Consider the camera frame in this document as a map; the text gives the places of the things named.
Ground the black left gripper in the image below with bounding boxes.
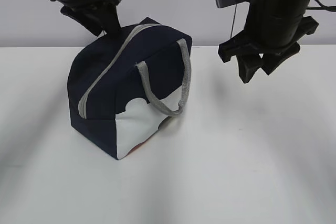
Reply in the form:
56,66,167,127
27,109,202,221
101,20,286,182
50,0,122,36

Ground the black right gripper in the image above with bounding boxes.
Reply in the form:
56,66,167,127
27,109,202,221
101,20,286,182
218,16,319,84

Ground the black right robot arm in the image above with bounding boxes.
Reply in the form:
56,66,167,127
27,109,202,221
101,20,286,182
215,0,319,83

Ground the navy insulated lunch bag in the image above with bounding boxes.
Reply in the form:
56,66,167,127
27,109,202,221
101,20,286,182
67,18,193,160

